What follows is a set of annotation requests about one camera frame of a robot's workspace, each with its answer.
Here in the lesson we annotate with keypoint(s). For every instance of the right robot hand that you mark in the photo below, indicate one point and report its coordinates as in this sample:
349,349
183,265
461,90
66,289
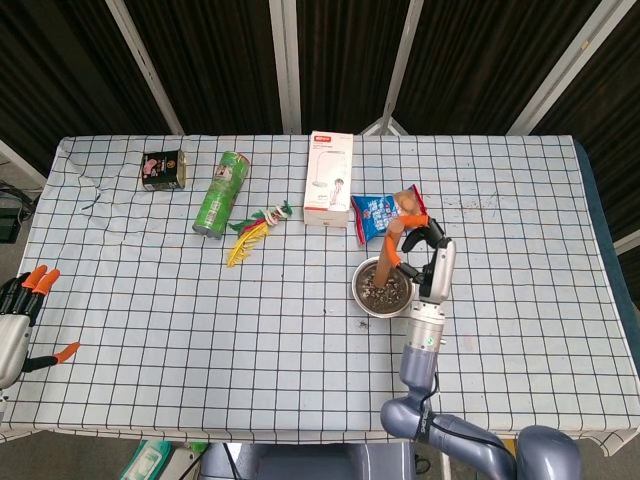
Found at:
440,270

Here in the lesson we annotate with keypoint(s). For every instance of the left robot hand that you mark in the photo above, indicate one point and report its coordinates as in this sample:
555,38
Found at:
10,345

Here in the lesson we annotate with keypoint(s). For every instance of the wooden rolling pin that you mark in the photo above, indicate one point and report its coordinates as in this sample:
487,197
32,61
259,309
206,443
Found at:
385,265

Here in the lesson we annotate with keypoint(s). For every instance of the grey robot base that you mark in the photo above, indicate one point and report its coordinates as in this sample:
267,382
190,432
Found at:
300,462

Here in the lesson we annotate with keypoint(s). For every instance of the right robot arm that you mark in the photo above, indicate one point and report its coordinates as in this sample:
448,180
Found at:
425,350

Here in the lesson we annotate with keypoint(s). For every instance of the metal bowl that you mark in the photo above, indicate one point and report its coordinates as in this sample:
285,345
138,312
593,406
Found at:
357,295

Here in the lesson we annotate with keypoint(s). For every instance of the crushed nut pieces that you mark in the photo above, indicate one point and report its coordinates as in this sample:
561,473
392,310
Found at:
395,296

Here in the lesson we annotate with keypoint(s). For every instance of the blue snack bag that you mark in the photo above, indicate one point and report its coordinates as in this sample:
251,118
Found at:
375,215

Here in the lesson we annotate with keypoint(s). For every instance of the black equipment box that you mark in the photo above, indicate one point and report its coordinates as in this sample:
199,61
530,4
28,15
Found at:
10,220

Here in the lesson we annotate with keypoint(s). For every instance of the white lamp box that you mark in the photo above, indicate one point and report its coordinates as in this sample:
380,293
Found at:
327,175

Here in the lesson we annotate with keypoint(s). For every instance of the green wet wipes pack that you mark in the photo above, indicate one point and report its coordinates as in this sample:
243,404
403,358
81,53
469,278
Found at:
145,462

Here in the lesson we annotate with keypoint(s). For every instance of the white checkered tablecloth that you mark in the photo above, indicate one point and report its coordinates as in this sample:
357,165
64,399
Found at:
200,325

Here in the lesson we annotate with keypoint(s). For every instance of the colourful feather shuttlecock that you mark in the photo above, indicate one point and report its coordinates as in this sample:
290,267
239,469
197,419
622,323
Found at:
250,235

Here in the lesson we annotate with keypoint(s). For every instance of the green chips can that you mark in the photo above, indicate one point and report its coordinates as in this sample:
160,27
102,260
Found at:
220,200

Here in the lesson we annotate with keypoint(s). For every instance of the black luncheon meat tin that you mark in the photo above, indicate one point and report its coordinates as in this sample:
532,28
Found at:
162,170

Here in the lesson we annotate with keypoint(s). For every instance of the white frame post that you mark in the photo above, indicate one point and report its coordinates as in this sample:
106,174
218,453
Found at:
570,65
400,65
630,243
286,65
20,162
145,70

